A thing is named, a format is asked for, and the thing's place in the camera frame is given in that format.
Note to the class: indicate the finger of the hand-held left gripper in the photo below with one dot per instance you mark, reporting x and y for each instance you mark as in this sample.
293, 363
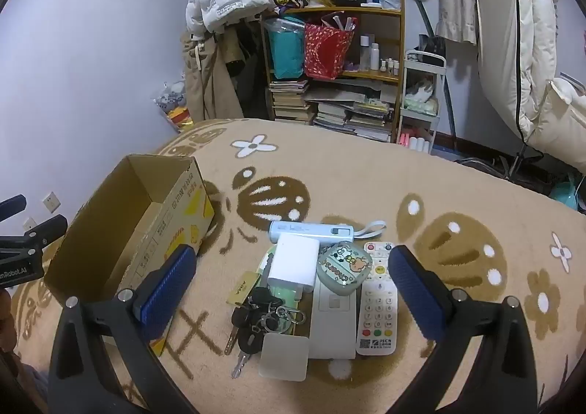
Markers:
11, 208
48, 228

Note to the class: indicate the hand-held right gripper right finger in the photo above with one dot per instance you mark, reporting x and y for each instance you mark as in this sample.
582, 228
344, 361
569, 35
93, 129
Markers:
416, 290

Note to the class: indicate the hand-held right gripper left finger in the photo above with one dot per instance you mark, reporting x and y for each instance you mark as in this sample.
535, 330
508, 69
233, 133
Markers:
167, 290

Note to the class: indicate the white television remote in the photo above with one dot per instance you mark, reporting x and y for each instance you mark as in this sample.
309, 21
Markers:
377, 304

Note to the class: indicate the brown cardboard box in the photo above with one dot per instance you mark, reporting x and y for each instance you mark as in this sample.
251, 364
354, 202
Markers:
114, 221

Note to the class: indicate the gold card tag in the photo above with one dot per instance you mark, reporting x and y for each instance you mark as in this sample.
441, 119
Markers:
241, 290

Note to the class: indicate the cartoon print earbuds case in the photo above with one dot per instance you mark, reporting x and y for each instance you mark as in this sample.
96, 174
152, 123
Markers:
343, 265

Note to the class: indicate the bunch of keys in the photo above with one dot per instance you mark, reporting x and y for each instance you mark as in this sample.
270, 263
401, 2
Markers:
252, 308

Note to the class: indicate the grey white air conditioner remote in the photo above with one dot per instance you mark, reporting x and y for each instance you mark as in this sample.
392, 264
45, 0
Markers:
332, 322

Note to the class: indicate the white charger plug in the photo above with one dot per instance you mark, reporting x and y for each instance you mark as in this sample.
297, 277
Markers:
295, 258

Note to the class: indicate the light blue power bank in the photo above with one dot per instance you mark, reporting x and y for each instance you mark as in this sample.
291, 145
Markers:
302, 231

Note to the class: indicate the white square case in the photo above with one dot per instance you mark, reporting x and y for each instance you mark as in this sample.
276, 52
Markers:
284, 356

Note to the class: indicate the beige floral blanket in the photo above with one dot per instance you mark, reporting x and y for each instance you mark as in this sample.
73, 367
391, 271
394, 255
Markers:
366, 176

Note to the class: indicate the black chair legs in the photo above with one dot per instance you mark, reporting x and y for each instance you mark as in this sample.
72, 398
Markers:
517, 166

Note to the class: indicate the snack packet yellow red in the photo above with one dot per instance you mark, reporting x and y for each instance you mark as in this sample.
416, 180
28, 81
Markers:
171, 105

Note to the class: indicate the wide stack of books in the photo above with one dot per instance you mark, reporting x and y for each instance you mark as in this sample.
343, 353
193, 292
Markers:
352, 121

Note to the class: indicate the beige coat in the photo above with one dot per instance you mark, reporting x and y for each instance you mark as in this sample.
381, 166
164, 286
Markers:
206, 79

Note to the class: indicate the white trolley cart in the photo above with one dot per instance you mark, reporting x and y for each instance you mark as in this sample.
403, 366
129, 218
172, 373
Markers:
423, 75

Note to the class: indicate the short stack of books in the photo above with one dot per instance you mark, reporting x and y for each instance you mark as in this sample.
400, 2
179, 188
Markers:
288, 100

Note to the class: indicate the red patterned bag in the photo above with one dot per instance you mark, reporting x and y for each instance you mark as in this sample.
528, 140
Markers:
325, 52

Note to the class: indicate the wooden shelf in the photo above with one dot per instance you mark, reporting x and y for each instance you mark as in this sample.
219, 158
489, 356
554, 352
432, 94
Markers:
400, 29

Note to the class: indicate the teal bag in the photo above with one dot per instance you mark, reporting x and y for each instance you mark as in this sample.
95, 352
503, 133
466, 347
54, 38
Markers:
286, 47

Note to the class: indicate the cream duvet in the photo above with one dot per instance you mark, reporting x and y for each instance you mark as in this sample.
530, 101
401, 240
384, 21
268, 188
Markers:
503, 29

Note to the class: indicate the wall socket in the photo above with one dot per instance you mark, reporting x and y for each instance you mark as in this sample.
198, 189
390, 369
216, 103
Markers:
50, 199
29, 224

